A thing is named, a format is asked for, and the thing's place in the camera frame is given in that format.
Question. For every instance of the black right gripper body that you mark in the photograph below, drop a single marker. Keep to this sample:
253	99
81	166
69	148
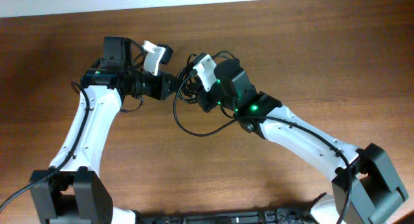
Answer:
211	98

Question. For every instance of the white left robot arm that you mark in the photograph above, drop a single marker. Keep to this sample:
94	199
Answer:
70	190

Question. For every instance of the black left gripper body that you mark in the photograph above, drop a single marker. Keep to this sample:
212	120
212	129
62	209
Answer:
155	85

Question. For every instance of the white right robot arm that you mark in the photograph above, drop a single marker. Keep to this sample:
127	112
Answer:
366	187

